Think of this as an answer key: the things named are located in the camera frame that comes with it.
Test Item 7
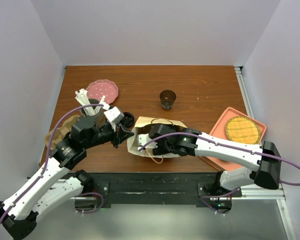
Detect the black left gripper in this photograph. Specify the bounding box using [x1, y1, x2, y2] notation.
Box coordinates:
[83, 120, 134, 149]

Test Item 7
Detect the yellow paper bag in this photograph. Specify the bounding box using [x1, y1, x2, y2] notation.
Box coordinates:
[127, 116, 187, 164]

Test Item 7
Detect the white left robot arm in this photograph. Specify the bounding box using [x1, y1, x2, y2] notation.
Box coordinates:
[0, 116, 134, 240]

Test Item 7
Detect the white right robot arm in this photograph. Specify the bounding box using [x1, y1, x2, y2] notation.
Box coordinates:
[148, 124, 281, 197]

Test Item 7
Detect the grey straw holder cup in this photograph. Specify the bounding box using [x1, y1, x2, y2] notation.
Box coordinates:
[80, 106, 104, 124]

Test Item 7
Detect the salmon pink tray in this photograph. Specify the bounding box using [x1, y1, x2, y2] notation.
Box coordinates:
[198, 106, 268, 173]

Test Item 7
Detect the pink polka dot plate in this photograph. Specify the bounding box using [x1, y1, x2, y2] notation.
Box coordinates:
[86, 79, 119, 104]

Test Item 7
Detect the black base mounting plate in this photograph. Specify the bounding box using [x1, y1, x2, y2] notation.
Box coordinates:
[64, 172, 242, 210]

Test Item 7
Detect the white wrapped straws bundle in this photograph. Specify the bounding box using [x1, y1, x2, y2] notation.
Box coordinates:
[75, 88, 91, 106]

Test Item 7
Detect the yellow woven coaster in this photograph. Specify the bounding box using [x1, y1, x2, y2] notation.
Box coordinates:
[225, 116, 261, 145]

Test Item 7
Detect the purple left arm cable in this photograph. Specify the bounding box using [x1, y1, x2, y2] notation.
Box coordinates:
[0, 103, 111, 240]

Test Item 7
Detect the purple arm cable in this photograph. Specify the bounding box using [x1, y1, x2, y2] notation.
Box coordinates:
[0, 103, 111, 240]
[137, 132, 300, 216]

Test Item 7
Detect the aluminium frame rail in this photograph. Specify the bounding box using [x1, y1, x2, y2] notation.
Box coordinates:
[21, 178, 287, 201]

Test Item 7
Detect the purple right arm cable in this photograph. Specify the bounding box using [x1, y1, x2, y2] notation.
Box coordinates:
[137, 132, 300, 216]

